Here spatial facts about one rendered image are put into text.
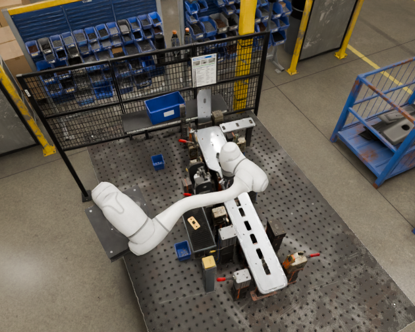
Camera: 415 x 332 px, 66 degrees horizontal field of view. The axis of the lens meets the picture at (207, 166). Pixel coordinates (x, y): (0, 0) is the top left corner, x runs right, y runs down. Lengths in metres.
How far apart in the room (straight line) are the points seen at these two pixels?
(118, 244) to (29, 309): 1.23
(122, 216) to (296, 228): 1.48
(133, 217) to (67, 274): 1.92
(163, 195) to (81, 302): 1.20
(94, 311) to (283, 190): 1.89
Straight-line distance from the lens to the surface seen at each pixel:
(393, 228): 3.73
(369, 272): 2.58
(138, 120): 2.76
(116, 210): 1.48
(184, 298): 2.29
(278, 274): 2.06
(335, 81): 5.12
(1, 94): 3.74
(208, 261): 1.87
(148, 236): 1.52
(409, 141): 3.41
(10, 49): 4.74
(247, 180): 1.52
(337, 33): 5.33
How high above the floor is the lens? 2.90
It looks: 52 degrees down
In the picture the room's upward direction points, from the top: 1 degrees counter-clockwise
